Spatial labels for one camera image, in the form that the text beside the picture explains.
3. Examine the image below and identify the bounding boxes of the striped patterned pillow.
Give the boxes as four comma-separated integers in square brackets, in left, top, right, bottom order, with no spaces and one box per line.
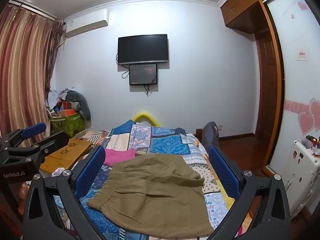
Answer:
[81,129,111,144]

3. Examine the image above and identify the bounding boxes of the white sliding door with hearts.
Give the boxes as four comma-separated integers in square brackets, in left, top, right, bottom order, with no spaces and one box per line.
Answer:
[265,0,320,172]

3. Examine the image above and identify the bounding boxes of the white air conditioner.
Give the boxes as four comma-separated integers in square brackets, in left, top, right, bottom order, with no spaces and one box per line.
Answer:
[65,9,110,37]

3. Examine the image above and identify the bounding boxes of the pink garment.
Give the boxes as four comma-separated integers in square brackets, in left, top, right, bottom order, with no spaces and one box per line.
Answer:
[103,148,137,167]

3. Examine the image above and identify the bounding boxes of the striped brown curtain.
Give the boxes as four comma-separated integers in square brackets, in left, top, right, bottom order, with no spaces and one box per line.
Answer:
[0,4,65,142]

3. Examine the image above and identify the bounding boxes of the grey plush pillow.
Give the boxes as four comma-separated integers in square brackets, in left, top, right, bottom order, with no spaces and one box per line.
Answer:
[65,90,92,122]

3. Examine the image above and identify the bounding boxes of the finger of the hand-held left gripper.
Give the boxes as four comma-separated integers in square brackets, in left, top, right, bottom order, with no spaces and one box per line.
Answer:
[5,131,70,159]
[0,122,47,151]

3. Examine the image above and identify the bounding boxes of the small bottles on cabinet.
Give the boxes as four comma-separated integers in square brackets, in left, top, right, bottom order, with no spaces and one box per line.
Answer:
[301,134,320,157]

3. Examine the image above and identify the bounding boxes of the blue patchwork blanket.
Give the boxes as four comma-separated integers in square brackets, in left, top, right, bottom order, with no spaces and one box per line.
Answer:
[54,119,240,240]

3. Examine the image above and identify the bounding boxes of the blue bag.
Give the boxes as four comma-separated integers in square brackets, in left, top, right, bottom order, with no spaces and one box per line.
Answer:
[201,121,221,153]

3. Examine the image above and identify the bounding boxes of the yellow foam ring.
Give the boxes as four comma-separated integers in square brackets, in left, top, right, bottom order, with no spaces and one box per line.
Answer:
[132,110,161,126]

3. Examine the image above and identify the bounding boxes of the khaki pants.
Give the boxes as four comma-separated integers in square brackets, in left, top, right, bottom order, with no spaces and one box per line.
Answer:
[86,153,215,239]

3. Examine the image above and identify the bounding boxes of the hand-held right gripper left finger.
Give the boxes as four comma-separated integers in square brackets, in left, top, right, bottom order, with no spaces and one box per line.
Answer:
[22,145,107,240]

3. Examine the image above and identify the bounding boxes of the pile of clothes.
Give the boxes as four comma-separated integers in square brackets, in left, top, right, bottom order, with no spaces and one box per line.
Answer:
[50,112,86,138]
[47,86,81,112]

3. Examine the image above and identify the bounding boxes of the small black wall monitor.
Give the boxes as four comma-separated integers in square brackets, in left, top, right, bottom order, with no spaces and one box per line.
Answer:
[129,64,159,86]

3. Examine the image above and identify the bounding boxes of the wooden door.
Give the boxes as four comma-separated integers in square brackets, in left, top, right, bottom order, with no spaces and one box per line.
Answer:
[221,0,292,179]

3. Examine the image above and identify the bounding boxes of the yellow bed sheet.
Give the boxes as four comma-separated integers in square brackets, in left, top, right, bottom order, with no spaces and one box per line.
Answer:
[214,174,236,211]

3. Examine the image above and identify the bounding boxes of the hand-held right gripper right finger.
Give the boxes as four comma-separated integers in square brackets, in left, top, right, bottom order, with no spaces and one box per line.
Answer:
[208,145,292,240]

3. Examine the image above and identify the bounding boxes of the white plastic bag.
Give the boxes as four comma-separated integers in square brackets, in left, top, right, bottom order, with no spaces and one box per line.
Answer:
[51,167,67,177]

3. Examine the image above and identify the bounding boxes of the white cabinet with stickers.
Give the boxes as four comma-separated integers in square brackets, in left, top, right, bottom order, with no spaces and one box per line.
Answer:
[282,140,320,217]

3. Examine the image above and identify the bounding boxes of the black wall television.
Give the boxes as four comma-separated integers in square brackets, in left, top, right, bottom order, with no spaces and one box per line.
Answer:
[117,34,169,66]

